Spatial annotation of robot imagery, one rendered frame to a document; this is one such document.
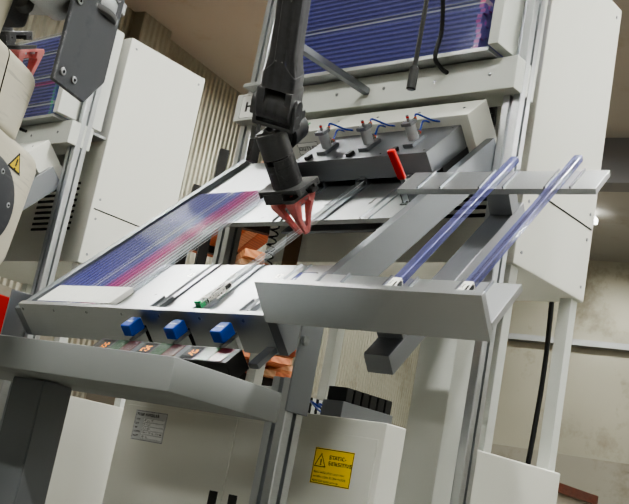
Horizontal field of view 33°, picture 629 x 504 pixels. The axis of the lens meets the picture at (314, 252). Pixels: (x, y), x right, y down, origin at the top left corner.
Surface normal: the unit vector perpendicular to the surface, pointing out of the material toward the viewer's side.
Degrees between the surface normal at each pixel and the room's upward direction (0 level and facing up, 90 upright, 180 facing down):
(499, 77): 90
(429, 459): 90
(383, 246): 90
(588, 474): 90
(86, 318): 134
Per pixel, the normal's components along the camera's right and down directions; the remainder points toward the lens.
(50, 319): -0.58, 0.46
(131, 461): -0.63, -0.29
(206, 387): 0.86, 0.05
